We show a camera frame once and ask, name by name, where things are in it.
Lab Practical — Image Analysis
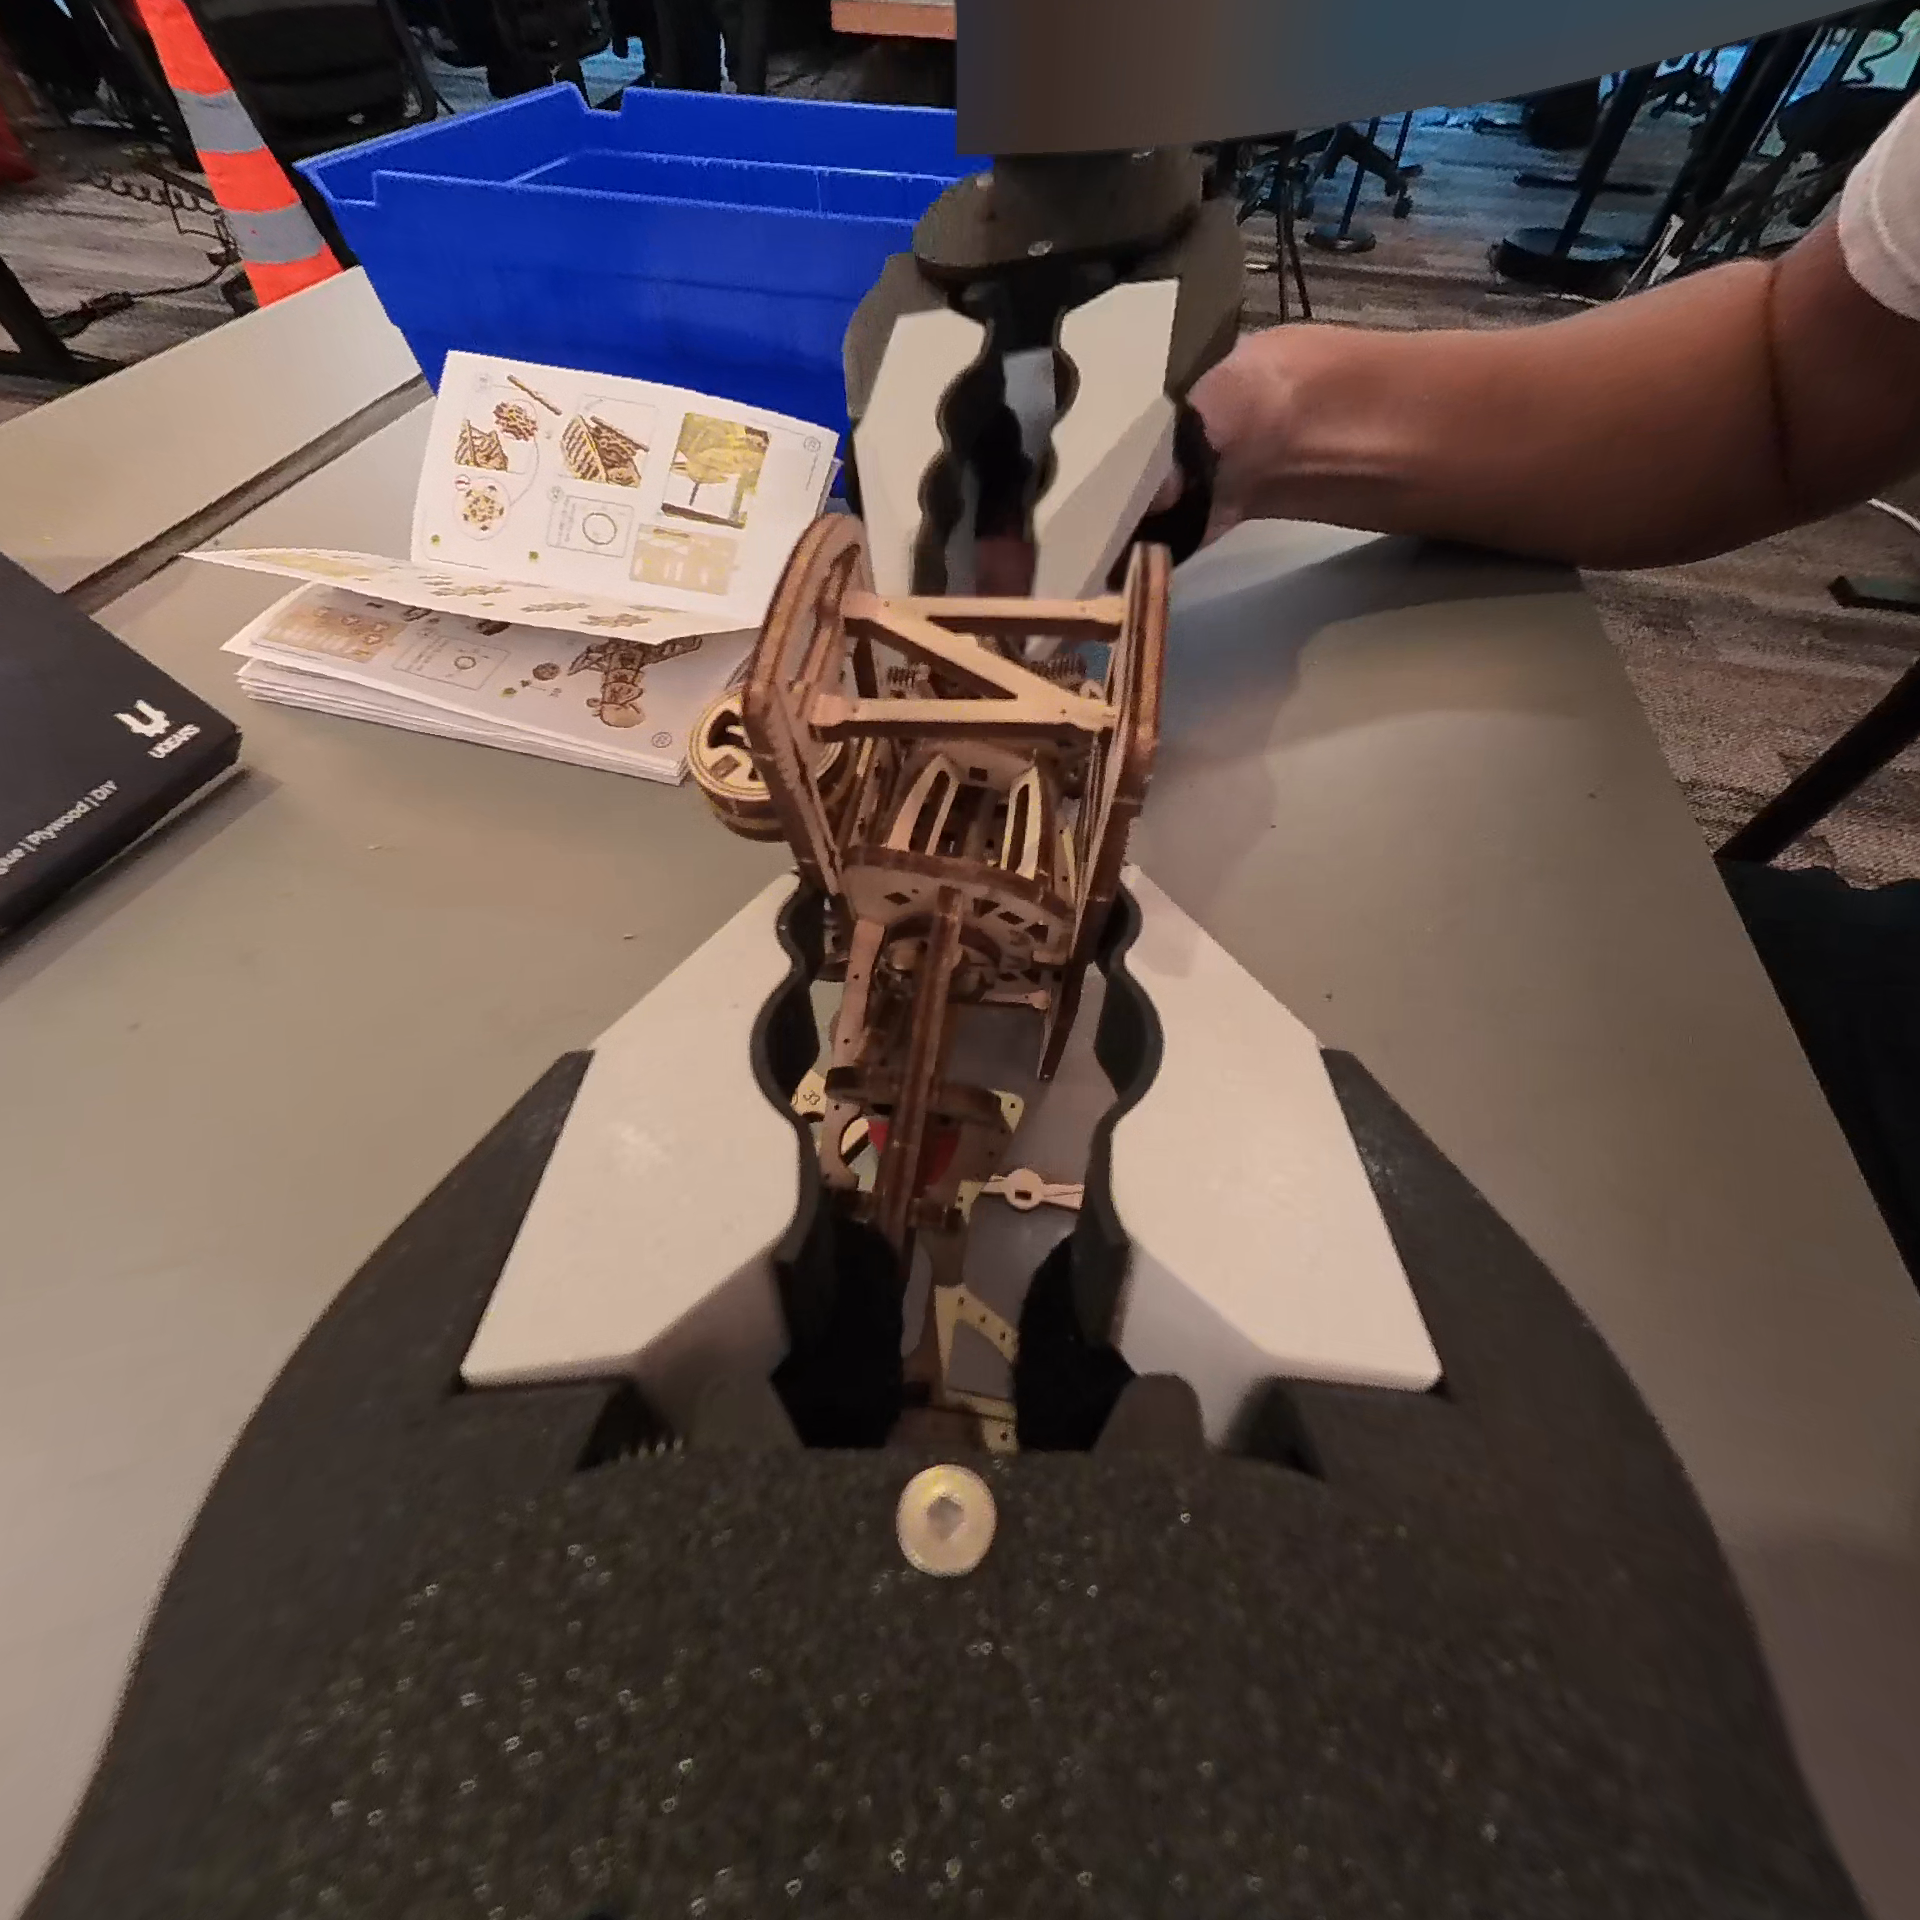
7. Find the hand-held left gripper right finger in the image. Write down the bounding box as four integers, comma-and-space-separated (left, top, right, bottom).
1083, 874, 1445, 1450

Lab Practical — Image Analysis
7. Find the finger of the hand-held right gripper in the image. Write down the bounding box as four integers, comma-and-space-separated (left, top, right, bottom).
982, 276, 1191, 602
883, 293, 1004, 602

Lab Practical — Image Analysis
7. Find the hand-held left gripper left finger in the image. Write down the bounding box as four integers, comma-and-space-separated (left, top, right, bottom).
462, 874, 829, 1450

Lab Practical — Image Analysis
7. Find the wooden model airplane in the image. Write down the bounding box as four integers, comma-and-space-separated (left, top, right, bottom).
688, 513, 1174, 1450

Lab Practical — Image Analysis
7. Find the person's right forearm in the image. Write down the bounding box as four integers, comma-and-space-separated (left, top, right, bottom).
1319, 224, 1920, 577

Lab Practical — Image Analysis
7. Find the grey desk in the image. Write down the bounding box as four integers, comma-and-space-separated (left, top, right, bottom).
0, 267, 430, 595
0, 391, 1920, 1920

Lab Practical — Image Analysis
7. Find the person's right hand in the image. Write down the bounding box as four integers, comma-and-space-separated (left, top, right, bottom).
1183, 323, 1359, 544

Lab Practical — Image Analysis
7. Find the black office chair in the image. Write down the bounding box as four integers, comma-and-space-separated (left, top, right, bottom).
1283, 116, 1424, 257

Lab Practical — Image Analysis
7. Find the open instruction booklet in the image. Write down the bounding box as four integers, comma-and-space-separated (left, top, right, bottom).
182, 351, 841, 784

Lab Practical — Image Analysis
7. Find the blue plastic bin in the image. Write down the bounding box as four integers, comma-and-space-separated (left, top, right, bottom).
295, 82, 995, 453

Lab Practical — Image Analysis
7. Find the black product box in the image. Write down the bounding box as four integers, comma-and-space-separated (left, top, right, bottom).
0, 552, 241, 940

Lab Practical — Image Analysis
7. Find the orange traffic cone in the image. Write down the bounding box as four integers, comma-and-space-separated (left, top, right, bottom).
135, 0, 344, 308

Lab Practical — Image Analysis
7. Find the black chair leg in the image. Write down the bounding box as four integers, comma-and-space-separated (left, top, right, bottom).
1716, 661, 1920, 864

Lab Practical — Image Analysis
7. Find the person's white t-shirt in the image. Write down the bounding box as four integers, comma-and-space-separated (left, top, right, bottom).
1837, 97, 1920, 289

